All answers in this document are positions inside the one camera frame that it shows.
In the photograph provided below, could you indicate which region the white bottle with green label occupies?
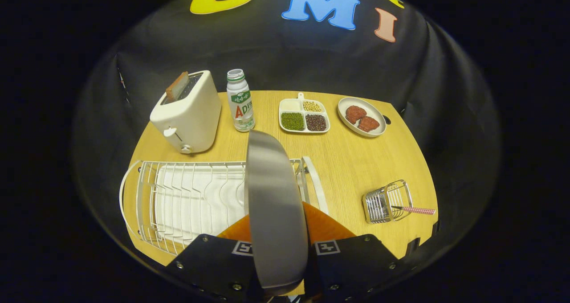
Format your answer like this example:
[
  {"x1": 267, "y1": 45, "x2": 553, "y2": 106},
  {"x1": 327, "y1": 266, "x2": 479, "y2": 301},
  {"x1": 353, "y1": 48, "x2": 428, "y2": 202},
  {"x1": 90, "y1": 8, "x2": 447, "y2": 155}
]
[{"x1": 226, "y1": 69, "x2": 256, "y2": 133}]

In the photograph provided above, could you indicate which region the round beige plate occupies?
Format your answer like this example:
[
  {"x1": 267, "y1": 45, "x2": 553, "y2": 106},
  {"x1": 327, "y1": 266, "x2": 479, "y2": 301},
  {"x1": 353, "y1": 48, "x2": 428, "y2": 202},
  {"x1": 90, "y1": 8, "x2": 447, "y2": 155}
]
[{"x1": 244, "y1": 129, "x2": 309, "y2": 297}]

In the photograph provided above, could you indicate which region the pile of dark red beans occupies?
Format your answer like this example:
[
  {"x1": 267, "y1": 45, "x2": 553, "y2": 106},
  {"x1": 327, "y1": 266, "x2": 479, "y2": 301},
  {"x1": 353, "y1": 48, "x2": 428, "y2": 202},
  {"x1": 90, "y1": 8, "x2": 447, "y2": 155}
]
[{"x1": 305, "y1": 114, "x2": 327, "y2": 131}]

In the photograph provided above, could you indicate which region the metal wire basket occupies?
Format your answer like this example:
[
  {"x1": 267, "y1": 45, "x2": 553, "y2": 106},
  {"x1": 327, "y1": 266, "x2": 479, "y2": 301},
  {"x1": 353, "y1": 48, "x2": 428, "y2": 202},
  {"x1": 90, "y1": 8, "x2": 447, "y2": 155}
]
[{"x1": 362, "y1": 180, "x2": 413, "y2": 224}]

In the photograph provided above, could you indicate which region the white drip tray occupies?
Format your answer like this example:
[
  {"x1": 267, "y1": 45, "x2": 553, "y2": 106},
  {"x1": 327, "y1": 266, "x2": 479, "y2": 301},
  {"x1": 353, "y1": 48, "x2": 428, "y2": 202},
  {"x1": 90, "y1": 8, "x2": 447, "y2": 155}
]
[{"x1": 156, "y1": 164, "x2": 248, "y2": 246}]

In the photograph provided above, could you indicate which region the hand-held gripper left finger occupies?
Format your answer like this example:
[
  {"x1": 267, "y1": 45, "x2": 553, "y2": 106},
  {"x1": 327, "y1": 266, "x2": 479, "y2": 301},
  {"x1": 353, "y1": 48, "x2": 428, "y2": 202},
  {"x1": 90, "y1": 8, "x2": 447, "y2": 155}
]
[{"x1": 166, "y1": 214, "x2": 268, "y2": 303}]

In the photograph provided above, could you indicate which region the red meat piece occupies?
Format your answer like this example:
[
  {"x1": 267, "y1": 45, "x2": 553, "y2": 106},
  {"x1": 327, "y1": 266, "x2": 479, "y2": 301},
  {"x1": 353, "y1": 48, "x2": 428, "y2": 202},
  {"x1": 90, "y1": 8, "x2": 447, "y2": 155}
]
[
  {"x1": 346, "y1": 106, "x2": 367, "y2": 124},
  {"x1": 358, "y1": 116, "x2": 380, "y2": 132}
]

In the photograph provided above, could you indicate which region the bread slice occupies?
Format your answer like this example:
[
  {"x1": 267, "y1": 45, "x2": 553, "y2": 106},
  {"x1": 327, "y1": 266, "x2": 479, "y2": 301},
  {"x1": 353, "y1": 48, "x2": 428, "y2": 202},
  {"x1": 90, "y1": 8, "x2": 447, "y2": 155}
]
[{"x1": 165, "y1": 71, "x2": 190, "y2": 102}]

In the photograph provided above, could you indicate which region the oval beige meat plate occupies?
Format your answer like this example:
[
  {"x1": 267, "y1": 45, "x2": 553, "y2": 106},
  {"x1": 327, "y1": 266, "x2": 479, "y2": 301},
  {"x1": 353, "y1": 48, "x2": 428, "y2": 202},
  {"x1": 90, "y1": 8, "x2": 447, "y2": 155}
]
[{"x1": 337, "y1": 97, "x2": 387, "y2": 138}]

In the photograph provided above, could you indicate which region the white toaster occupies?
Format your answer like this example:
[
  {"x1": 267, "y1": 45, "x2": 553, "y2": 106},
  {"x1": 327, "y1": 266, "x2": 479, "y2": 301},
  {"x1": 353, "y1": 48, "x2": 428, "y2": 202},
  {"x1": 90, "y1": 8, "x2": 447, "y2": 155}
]
[{"x1": 150, "y1": 70, "x2": 222, "y2": 155}]

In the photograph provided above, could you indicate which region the black backdrop cloth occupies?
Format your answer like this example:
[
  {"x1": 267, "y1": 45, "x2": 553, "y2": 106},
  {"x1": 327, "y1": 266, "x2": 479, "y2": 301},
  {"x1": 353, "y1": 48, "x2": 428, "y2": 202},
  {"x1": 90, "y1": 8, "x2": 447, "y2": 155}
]
[{"x1": 73, "y1": 0, "x2": 501, "y2": 268}]

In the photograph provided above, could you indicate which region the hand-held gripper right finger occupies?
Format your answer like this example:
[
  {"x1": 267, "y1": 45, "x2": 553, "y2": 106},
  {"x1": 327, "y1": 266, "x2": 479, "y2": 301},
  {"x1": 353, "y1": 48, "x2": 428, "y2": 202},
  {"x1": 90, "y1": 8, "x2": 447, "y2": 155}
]
[{"x1": 303, "y1": 201, "x2": 404, "y2": 303}]

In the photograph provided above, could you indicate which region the pile of green mung beans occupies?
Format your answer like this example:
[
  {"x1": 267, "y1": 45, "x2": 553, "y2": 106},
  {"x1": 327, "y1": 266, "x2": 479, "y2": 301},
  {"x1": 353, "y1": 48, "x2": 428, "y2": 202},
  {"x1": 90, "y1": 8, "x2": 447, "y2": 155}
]
[{"x1": 281, "y1": 112, "x2": 305, "y2": 131}]

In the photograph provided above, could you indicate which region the white wire dish rack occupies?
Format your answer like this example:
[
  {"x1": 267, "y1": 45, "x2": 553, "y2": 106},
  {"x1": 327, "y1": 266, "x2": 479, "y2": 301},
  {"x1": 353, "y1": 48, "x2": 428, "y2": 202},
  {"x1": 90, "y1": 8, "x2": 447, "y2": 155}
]
[{"x1": 119, "y1": 156, "x2": 329, "y2": 257}]

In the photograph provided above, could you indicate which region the spoon with red checked handle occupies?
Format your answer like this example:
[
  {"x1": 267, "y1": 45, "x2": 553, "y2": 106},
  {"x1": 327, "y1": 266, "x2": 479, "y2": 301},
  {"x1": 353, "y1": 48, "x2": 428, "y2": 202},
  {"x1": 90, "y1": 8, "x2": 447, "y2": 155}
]
[{"x1": 391, "y1": 206, "x2": 436, "y2": 215}]

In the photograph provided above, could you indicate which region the white divided dish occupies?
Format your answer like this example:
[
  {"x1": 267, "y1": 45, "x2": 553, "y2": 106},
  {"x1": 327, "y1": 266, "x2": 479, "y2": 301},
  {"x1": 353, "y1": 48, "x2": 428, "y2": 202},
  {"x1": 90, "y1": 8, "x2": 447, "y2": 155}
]
[{"x1": 279, "y1": 92, "x2": 331, "y2": 135}]

